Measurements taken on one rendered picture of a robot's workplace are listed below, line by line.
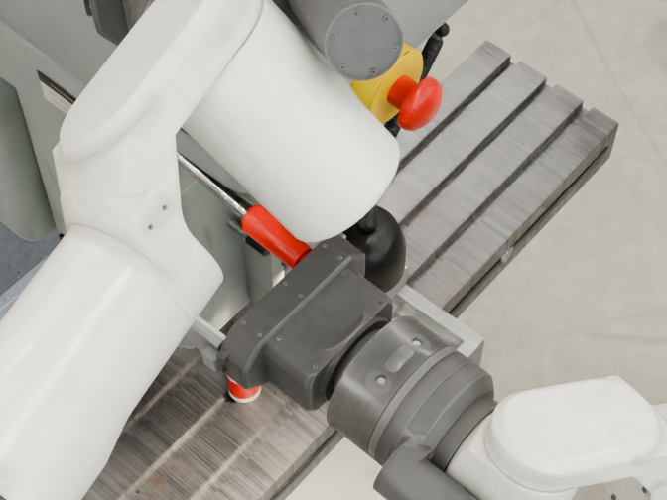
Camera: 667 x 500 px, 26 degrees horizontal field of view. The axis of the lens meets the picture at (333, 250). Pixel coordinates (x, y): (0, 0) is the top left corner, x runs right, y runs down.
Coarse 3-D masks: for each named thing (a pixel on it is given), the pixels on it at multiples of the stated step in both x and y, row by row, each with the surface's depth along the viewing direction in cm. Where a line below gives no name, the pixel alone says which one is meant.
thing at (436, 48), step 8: (432, 40) 124; (440, 40) 124; (424, 48) 124; (432, 48) 123; (440, 48) 124; (424, 56) 123; (432, 56) 123; (424, 64) 122; (432, 64) 123; (424, 72) 122; (392, 120) 119; (392, 128) 119; (400, 128) 120
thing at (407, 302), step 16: (400, 304) 174; (416, 304) 174; (432, 304) 174; (432, 320) 173; (448, 320) 173; (448, 336) 172; (464, 336) 172; (480, 336) 172; (464, 352) 171; (480, 352) 174
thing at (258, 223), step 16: (208, 176) 101; (224, 192) 101; (240, 208) 100; (256, 208) 99; (256, 224) 99; (272, 224) 98; (256, 240) 99; (272, 240) 98; (288, 240) 98; (288, 256) 98; (304, 256) 98
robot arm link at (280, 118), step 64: (320, 0) 62; (256, 64) 60; (320, 64) 63; (384, 64) 61; (192, 128) 62; (256, 128) 61; (320, 128) 62; (384, 128) 66; (256, 192) 64; (320, 192) 63; (384, 192) 64
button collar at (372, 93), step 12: (408, 48) 97; (408, 60) 97; (420, 60) 99; (396, 72) 97; (408, 72) 98; (420, 72) 100; (360, 84) 97; (372, 84) 96; (384, 84) 96; (360, 96) 97; (372, 96) 96; (384, 96) 98; (372, 108) 97; (384, 108) 99; (396, 108) 100; (384, 120) 100
